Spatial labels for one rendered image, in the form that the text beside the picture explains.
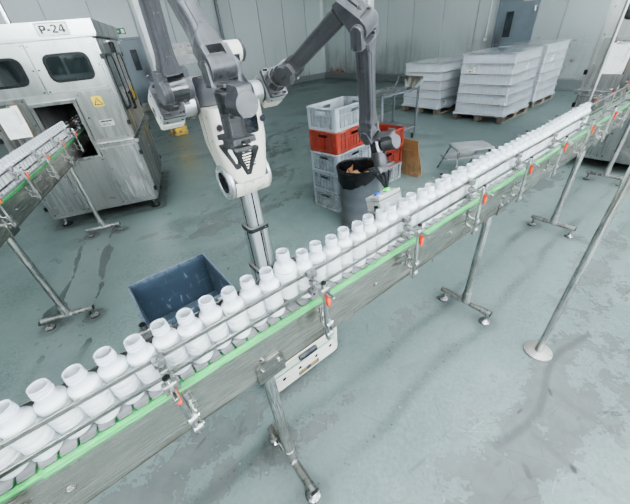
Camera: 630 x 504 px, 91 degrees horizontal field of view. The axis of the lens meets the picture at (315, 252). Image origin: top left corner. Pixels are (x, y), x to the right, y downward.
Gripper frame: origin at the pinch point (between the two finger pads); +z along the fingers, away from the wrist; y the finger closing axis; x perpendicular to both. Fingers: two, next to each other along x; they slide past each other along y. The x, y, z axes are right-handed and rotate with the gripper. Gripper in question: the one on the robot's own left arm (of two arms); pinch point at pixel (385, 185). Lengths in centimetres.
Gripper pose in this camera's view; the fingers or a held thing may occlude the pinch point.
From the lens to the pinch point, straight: 140.7
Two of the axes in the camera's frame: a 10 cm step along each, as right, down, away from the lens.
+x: -5.6, -1.1, 8.2
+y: 7.8, -4.1, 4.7
